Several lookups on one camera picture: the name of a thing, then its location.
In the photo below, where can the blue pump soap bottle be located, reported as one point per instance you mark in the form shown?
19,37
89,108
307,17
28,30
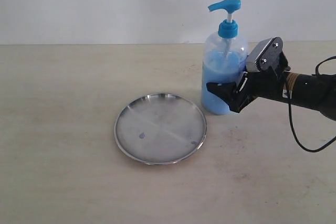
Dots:
225,53

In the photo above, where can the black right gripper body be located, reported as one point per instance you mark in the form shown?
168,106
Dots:
266,84

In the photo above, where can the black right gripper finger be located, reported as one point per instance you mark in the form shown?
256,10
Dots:
224,91

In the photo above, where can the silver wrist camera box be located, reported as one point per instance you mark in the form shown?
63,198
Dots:
265,55

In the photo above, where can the round stainless steel plate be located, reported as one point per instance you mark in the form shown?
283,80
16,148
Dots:
160,129

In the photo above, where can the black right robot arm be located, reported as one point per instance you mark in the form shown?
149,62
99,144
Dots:
315,91

